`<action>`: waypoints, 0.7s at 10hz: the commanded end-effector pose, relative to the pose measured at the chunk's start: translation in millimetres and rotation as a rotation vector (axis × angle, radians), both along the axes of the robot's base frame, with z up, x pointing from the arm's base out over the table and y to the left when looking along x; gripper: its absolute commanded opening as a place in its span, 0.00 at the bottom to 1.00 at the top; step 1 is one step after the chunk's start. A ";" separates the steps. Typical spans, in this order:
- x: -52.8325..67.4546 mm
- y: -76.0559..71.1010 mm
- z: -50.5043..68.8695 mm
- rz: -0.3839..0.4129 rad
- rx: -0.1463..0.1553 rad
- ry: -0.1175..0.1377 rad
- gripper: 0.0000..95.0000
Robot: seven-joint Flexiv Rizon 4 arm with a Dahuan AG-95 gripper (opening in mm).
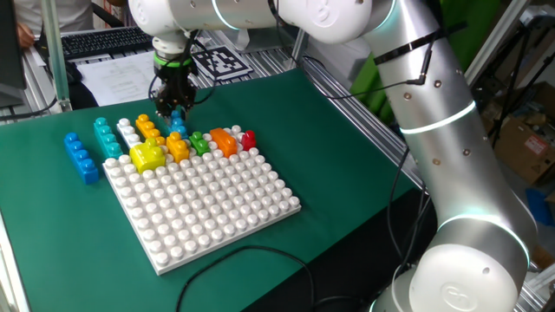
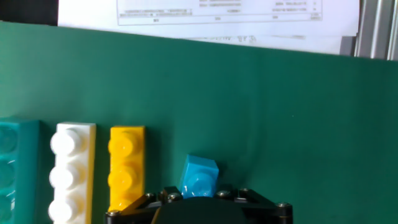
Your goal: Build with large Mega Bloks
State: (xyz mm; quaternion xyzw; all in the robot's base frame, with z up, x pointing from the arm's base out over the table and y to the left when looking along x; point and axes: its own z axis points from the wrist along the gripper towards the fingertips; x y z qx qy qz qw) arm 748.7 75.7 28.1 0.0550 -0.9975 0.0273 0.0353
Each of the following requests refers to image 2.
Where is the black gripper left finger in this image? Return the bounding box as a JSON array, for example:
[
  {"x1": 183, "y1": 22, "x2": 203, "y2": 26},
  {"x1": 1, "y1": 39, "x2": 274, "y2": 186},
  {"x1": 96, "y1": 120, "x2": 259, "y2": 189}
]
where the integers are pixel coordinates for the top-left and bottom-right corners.
[{"x1": 104, "y1": 185, "x2": 184, "y2": 224}]

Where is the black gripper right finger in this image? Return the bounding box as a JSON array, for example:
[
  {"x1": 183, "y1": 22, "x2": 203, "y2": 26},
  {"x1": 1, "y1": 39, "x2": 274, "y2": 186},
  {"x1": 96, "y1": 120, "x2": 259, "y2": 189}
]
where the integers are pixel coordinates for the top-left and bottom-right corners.
[{"x1": 214, "y1": 184, "x2": 294, "y2": 224}]

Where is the blue three-stud block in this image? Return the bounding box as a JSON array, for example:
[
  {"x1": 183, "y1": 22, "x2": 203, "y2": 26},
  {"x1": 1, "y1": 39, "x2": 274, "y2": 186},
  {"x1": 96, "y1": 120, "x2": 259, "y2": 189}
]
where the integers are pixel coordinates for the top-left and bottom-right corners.
[{"x1": 180, "y1": 154, "x2": 220, "y2": 199}]

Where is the orange-yellow four-stud block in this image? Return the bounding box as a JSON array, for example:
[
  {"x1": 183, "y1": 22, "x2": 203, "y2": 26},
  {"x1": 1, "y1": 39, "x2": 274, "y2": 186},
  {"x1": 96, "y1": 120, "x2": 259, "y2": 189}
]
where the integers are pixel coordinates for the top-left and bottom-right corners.
[{"x1": 108, "y1": 125, "x2": 146, "y2": 212}]

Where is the white four-stud block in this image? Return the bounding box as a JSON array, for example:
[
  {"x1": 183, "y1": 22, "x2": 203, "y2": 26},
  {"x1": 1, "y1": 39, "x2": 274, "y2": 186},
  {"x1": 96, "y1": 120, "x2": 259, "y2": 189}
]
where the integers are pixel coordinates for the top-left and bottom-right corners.
[{"x1": 48, "y1": 122, "x2": 97, "y2": 224}]

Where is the green table mat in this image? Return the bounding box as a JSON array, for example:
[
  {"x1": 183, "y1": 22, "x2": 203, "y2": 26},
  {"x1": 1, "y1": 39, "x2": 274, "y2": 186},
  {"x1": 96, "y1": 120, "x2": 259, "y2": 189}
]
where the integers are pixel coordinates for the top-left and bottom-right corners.
[{"x1": 0, "y1": 21, "x2": 398, "y2": 224}]

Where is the teal four-stud block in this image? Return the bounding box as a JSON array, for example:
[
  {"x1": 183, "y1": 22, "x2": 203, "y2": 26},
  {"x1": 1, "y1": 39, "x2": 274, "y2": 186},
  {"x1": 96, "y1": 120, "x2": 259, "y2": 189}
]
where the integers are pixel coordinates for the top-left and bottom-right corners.
[{"x1": 0, "y1": 118, "x2": 41, "y2": 224}]

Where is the white printed paper sheet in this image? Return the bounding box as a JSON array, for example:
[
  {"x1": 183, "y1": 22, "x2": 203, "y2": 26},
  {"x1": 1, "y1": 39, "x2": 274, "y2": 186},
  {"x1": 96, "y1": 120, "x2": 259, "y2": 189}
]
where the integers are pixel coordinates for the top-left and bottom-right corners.
[{"x1": 57, "y1": 0, "x2": 361, "y2": 56}]

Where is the aluminium slotted table deck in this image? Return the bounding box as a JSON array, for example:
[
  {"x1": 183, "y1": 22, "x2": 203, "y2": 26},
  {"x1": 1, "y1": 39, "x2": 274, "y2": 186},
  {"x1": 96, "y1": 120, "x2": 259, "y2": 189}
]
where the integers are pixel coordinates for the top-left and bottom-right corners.
[{"x1": 338, "y1": 0, "x2": 398, "y2": 62}]

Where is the black desk pad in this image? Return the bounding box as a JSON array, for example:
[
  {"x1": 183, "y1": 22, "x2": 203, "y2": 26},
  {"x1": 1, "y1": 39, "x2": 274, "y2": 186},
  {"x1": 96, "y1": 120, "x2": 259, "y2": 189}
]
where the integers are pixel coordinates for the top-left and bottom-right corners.
[{"x1": 0, "y1": 0, "x2": 60, "y2": 27}]

